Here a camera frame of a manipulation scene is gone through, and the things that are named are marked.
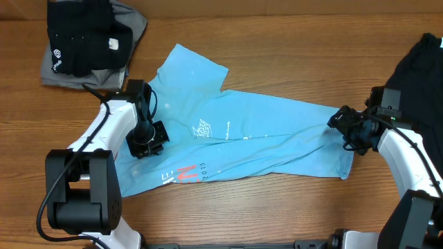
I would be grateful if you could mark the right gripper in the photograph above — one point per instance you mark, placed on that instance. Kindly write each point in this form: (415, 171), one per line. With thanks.
(341, 122)

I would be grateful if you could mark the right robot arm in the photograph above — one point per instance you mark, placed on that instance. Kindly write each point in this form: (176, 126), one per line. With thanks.
(416, 222)

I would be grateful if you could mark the light blue t-shirt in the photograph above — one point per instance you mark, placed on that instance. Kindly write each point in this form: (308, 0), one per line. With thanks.
(224, 135)

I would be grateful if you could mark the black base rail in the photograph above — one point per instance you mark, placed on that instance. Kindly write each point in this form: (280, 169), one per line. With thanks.
(235, 246)

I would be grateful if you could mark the grey folded garment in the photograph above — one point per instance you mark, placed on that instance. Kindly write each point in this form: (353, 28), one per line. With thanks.
(103, 79)

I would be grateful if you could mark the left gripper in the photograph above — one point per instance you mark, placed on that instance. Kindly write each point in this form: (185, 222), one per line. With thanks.
(158, 144)

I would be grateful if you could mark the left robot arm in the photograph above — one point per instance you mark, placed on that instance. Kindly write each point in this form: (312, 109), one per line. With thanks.
(83, 199)

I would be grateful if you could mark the black garment at right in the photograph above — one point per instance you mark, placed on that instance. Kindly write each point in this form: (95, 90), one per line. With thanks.
(419, 78)

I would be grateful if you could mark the black folded garment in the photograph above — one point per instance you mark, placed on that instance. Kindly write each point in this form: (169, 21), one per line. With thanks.
(84, 36)

